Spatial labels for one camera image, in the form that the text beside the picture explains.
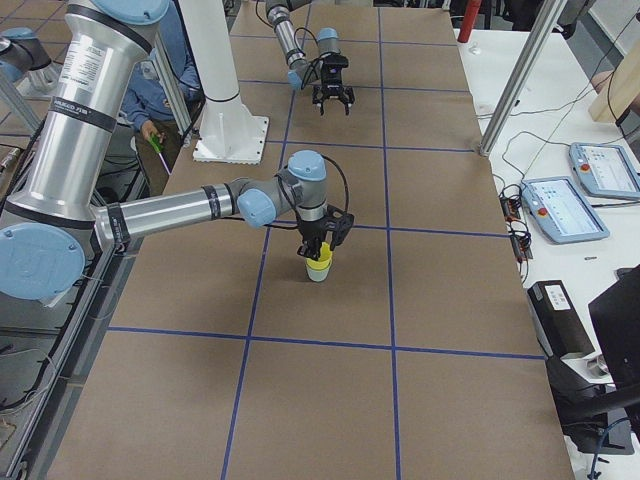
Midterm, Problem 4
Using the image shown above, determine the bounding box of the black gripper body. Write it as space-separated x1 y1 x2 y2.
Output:
297 217 327 248
313 67 352 100

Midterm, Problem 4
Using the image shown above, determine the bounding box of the yellow plastic cup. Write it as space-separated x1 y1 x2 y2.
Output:
306 242 333 271

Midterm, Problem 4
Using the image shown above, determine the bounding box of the green plastic cup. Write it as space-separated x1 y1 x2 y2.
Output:
306 259 332 282

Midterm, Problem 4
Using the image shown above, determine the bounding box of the person in blue hoodie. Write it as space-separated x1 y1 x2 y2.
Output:
119 0 201 146

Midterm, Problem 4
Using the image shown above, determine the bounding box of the near blue teach pendant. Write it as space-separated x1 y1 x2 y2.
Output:
521 176 610 244

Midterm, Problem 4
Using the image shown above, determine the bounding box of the blue teach pendant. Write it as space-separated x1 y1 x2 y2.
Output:
569 143 639 200
521 176 610 244

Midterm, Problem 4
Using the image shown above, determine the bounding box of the black box with label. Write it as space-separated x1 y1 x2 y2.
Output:
527 280 595 359

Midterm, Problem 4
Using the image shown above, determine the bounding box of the far blue teach pendant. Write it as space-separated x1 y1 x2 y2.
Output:
569 143 639 200

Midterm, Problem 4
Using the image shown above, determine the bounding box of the black monitor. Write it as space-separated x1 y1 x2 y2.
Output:
589 267 639 387

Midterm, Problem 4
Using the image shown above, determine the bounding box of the green handled tool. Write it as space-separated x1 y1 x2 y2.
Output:
149 134 171 175

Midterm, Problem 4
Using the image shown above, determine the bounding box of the aluminium frame post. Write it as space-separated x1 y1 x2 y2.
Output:
478 0 567 157

